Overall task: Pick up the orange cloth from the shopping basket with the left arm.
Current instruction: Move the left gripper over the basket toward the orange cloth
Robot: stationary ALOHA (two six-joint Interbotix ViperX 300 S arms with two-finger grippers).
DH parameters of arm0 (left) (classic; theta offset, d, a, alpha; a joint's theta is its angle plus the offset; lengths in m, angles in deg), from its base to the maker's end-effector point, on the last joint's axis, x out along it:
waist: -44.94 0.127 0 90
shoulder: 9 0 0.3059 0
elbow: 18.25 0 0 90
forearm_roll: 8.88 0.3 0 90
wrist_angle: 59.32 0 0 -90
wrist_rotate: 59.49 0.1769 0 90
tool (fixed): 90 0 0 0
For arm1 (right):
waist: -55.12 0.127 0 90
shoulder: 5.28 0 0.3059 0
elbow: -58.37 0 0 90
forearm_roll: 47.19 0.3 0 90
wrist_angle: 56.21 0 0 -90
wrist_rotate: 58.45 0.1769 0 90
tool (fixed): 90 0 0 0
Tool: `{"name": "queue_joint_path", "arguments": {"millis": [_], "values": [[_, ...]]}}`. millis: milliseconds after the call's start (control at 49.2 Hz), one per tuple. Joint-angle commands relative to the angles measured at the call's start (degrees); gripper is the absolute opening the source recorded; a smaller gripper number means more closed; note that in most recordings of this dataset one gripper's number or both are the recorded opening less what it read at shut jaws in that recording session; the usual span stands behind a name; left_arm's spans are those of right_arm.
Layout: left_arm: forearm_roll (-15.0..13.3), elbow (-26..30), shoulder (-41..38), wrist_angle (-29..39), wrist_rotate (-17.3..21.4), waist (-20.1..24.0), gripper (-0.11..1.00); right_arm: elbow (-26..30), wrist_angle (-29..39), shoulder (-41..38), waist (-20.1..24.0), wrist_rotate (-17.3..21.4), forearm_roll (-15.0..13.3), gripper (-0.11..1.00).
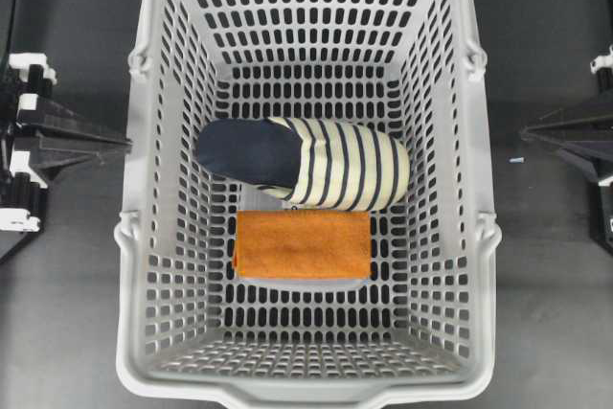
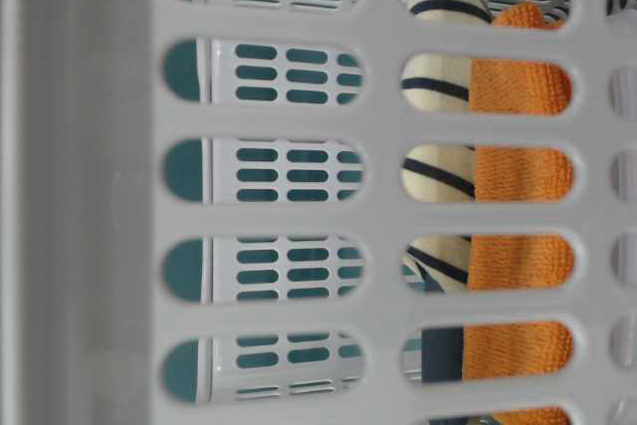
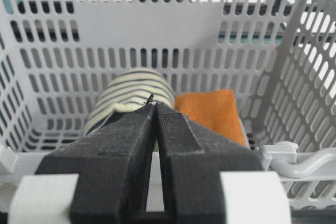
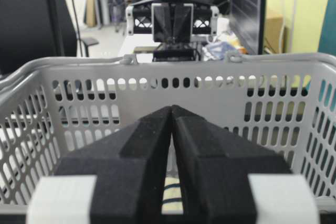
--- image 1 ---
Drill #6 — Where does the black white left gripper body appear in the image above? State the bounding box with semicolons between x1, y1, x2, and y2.
1;53;57;261

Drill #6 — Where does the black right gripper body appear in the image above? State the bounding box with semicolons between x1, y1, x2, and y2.
590;46;612;254

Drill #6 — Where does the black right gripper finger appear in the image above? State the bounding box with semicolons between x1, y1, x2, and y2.
556;144;612;184
520;106;612;146

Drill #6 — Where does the navy striped cream slipper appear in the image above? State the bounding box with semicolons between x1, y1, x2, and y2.
195;117;410;212

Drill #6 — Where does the grey plastic shopping basket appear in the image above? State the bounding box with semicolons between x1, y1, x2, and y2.
114;0;502;408

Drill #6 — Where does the orange cloth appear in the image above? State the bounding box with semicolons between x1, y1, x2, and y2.
233;210;372;281

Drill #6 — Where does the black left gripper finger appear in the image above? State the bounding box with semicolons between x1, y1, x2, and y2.
28;135;132;178
28;94;130;146

